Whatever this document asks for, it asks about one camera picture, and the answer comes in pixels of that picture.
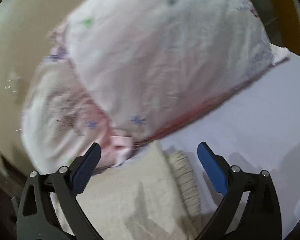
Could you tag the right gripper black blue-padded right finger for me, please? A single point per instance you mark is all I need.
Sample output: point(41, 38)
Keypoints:
point(261, 218)

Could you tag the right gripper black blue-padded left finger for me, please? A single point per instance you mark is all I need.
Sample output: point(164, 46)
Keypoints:
point(36, 217)

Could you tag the beige cable-knit sweater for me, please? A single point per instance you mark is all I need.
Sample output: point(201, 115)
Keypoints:
point(155, 197)

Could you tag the lavender bed sheet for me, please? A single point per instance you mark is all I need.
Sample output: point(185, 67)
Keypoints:
point(257, 129)

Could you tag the pink floral left pillow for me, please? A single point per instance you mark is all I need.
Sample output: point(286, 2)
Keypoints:
point(60, 120)

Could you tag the pink floral pillow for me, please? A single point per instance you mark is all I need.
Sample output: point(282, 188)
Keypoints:
point(60, 120)
point(154, 66)

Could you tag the pink floral right pillow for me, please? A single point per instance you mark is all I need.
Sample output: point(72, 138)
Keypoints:
point(154, 66)

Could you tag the wooden headboard frame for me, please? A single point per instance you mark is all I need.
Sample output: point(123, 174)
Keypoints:
point(281, 19)

